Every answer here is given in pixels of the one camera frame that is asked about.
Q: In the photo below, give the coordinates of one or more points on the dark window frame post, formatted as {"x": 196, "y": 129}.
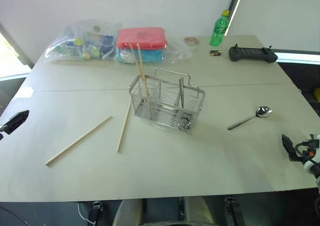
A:
{"x": 236, "y": 5}

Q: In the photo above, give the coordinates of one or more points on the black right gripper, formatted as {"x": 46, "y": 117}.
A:
{"x": 297, "y": 158}

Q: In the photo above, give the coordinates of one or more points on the long wooden chopstick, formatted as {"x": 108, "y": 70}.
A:
{"x": 123, "y": 128}
{"x": 77, "y": 141}
{"x": 136, "y": 63}
{"x": 141, "y": 60}

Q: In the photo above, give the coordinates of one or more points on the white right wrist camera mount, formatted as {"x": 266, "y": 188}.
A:
{"x": 310, "y": 164}

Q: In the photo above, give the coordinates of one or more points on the beige rounded shape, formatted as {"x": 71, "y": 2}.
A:
{"x": 127, "y": 212}

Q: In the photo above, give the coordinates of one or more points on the clear bag of toys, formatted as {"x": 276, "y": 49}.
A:
{"x": 82, "y": 43}

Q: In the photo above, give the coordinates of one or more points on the black table clamp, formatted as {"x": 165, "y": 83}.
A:
{"x": 96, "y": 211}
{"x": 232, "y": 211}

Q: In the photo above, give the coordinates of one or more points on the dark grey remote controller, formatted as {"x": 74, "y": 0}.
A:
{"x": 252, "y": 53}

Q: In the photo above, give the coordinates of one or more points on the red lidded plastic box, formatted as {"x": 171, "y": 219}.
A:
{"x": 142, "y": 36}

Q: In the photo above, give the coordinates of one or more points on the black yellow battery pack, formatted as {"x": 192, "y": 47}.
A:
{"x": 215, "y": 52}

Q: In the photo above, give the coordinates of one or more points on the yellow object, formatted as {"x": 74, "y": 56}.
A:
{"x": 317, "y": 94}

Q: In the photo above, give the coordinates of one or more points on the silver metal spoon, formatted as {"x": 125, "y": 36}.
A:
{"x": 182, "y": 90}
{"x": 263, "y": 111}

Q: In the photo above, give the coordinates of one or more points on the green plastic bottle yellow cap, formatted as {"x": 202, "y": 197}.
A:
{"x": 219, "y": 30}

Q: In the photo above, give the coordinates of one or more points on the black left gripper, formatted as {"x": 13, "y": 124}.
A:
{"x": 7, "y": 129}

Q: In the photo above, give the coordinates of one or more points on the blue plastic container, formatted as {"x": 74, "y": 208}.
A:
{"x": 150, "y": 55}

